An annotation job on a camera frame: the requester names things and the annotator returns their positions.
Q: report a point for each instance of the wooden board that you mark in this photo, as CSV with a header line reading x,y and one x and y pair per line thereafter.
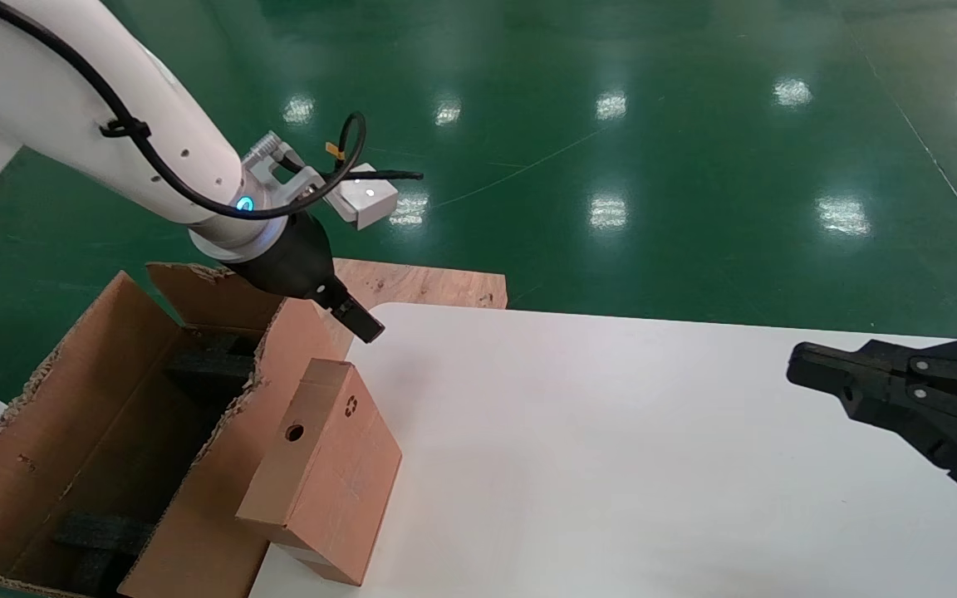
x,y
429,286

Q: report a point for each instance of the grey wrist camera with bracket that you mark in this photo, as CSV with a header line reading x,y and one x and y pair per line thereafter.
x,y
366,199

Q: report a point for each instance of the small brown cardboard box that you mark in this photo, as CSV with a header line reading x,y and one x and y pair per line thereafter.
x,y
329,482

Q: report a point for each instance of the large open cardboard box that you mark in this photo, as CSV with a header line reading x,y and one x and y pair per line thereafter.
x,y
46,432

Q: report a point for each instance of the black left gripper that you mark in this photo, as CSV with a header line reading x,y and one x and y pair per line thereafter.
x,y
292,257

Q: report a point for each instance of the black foam pad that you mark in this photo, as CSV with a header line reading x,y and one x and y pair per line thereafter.
x,y
100,540
208,365

